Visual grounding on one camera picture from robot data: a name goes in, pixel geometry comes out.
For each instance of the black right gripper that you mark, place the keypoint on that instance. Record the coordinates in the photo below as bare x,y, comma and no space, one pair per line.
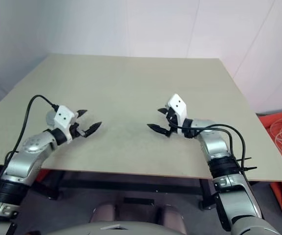
172,122

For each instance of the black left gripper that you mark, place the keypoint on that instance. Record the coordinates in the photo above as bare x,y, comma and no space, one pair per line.
74,131

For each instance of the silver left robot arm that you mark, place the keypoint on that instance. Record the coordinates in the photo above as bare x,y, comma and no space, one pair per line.
30,147

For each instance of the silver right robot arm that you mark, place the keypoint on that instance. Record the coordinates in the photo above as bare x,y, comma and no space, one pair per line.
214,144

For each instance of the brown rounded shape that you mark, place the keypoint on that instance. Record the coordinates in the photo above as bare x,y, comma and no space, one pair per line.
104,211

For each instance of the grey robot torso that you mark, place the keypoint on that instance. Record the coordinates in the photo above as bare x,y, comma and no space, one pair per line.
106,230

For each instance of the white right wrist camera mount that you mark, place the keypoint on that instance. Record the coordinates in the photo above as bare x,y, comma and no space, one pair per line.
178,107

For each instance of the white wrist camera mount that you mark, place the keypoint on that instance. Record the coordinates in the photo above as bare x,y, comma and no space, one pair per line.
178,107
63,117

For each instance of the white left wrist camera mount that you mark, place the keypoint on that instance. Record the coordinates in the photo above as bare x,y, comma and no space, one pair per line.
63,117

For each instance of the black metal table frame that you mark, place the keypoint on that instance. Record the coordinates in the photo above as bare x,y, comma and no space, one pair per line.
131,183

